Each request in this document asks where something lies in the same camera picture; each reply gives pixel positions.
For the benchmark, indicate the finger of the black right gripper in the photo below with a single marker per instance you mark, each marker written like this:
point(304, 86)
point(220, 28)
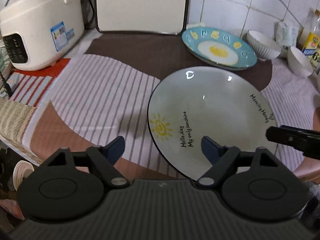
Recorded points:
point(303, 140)

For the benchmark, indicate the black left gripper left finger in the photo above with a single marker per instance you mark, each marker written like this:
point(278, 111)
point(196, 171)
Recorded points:
point(96, 160)

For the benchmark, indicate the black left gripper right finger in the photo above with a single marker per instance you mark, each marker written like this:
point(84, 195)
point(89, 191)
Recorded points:
point(227, 161)

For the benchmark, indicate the white sun print plate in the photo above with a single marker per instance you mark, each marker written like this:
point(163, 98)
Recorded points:
point(195, 102)

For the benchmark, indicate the white ribbed bowl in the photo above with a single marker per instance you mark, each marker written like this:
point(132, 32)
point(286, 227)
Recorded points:
point(299, 64)
point(264, 47)

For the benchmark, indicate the blue fried egg plate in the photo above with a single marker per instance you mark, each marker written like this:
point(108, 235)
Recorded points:
point(219, 48)

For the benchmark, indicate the person's right hand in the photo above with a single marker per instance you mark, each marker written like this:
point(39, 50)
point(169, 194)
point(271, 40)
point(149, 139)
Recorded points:
point(308, 170)

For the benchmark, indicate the striped patchwork tablecloth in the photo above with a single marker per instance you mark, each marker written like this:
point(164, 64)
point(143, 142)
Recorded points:
point(100, 93)

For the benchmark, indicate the white vinegar bottle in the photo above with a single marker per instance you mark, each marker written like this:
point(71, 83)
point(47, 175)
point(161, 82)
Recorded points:
point(315, 59)

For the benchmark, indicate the white cup below counter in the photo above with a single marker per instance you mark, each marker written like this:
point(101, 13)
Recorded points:
point(21, 171)

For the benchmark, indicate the yellow label cooking wine bottle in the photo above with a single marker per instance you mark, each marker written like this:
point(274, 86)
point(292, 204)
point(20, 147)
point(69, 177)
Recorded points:
point(312, 39)

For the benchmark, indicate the striped folded cloth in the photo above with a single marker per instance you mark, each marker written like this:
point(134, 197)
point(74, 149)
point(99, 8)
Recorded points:
point(15, 117)

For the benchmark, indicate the white salt bag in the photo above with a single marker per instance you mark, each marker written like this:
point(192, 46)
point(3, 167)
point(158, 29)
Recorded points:
point(286, 36)

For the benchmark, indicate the white rice cooker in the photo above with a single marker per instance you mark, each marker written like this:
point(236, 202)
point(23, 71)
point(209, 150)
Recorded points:
point(37, 33)

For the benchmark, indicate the white cutting board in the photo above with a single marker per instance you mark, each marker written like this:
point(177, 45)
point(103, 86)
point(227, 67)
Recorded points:
point(142, 16)

